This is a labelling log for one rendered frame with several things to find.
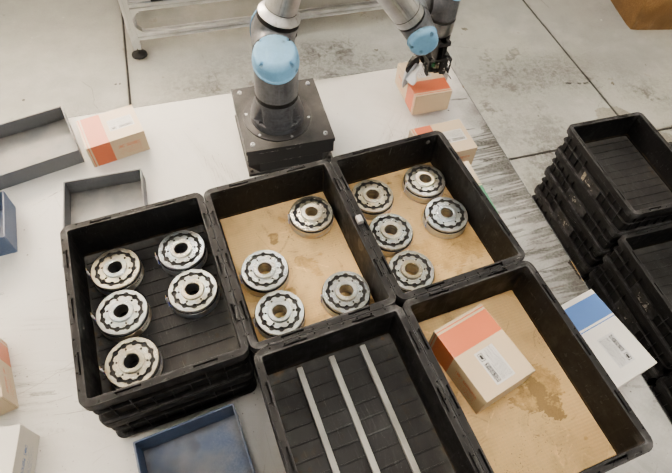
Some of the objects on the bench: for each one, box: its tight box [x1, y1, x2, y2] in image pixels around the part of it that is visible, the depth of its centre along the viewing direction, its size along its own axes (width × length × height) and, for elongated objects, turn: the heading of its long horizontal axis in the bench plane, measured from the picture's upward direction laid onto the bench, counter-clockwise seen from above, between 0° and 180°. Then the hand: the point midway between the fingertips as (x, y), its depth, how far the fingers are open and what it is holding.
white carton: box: [561, 289, 657, 389], centre depth 121 cm, size 20×12×9 cm, turn 26°
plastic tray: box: [62, 168, 148, 267], centre depth 138 cm, size 27×20×5 cm
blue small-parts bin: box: [133, 403, 255, 473], centre depth 104 cm, size 20×15×7 cm
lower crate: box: [99, 353, 257, 438], centre depth 118 cm, size 40×30×12 cm
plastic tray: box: [0, 106, 85, 190], centre depth 151 cm, size 27×20×5 cm
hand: (423, 82), depth 167 cm, fingers closed on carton, 14 cm apart
